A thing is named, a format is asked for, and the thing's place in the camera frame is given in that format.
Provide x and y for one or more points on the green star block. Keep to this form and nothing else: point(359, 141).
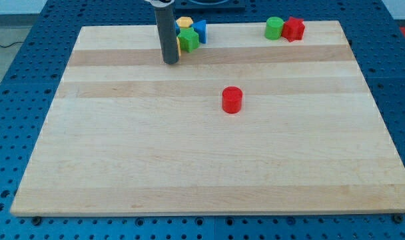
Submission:
point(189, 39)

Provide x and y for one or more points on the wooden board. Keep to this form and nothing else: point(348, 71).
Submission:
point(128, 135)

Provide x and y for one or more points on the white rod mount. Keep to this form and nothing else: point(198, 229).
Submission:
point(160, 2)

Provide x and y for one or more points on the yellow block behind rod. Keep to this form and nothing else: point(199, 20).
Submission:
point(179, 47)

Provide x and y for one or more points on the yellow hexagon block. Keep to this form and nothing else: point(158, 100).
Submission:
point(184, 22)

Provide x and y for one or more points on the green cylinder block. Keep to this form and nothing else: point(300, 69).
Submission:
point(273, 29)

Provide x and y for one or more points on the blue triangle block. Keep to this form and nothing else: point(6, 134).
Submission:
point(201, 28)

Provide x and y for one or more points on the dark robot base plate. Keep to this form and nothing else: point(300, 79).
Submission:
point(209, 4)

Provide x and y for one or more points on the red star block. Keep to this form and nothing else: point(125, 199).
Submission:
point(293, 29)

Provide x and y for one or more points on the blue block behind rod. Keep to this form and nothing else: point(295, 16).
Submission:
point(177, 28)

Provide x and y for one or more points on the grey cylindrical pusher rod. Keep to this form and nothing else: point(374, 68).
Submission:
point(166, 29)

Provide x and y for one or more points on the red cylinder block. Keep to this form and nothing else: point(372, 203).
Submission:
point(232, 99)

